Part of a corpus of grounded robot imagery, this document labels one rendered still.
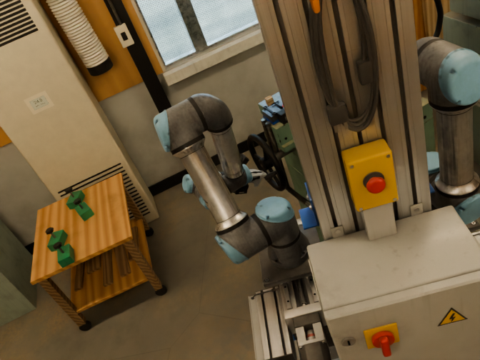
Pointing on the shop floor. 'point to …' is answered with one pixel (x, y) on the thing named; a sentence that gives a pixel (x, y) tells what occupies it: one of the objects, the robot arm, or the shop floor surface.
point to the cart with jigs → (93, 247)
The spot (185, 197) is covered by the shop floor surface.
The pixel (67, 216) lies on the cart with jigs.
